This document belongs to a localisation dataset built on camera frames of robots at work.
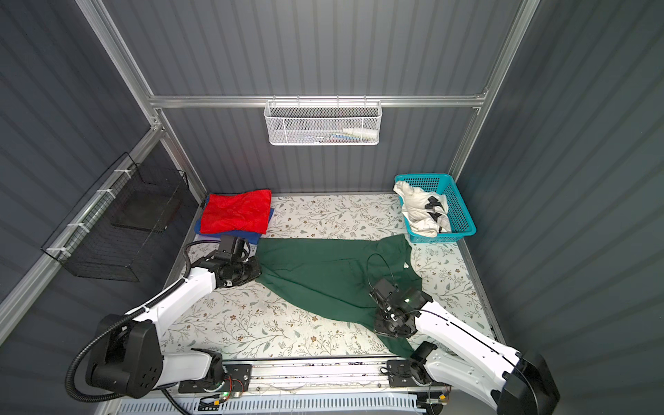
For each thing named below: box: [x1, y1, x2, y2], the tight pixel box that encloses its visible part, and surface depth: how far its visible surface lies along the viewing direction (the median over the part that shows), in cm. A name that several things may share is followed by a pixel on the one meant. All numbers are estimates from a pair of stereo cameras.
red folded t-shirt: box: [200, 189, 273, 235], surface depth 109 cm
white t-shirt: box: [393, 180, 452, 238], surface depth 114 cm
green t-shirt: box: [255, 233, 423, 358], surface depth 98 cm
